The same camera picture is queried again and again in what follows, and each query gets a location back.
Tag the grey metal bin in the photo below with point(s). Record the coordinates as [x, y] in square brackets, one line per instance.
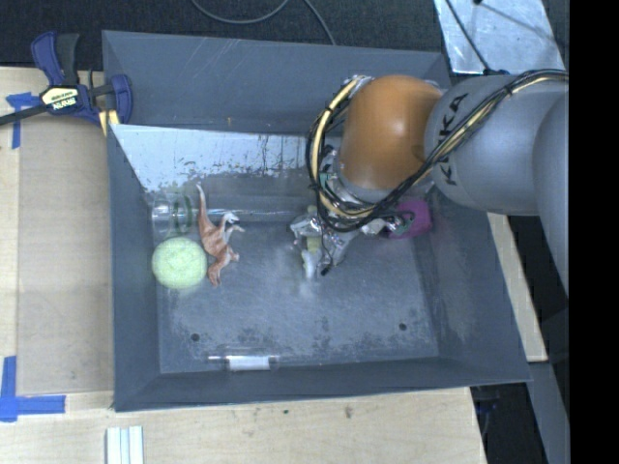
[290, 317]

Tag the black cylinder on white bracket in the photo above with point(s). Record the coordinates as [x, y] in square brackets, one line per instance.
[382, 227]

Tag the pale wood flat board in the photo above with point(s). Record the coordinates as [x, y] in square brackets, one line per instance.
[63, 259]

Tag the clear cup with green stripes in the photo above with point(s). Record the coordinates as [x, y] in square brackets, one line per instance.
[169, 216]

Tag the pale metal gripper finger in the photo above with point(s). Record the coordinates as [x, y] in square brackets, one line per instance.
[310, 265]
[302, 226]

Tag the yellow-green ball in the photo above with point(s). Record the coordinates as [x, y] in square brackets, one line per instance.
[179, 263]

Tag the purple soft thing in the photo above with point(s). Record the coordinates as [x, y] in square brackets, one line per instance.
[418, 218]

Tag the orange toy dinosaur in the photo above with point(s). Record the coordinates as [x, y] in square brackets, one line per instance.
[216, 240]

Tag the clear tube with white label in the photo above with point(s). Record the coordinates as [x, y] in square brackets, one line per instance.
[246, 362]

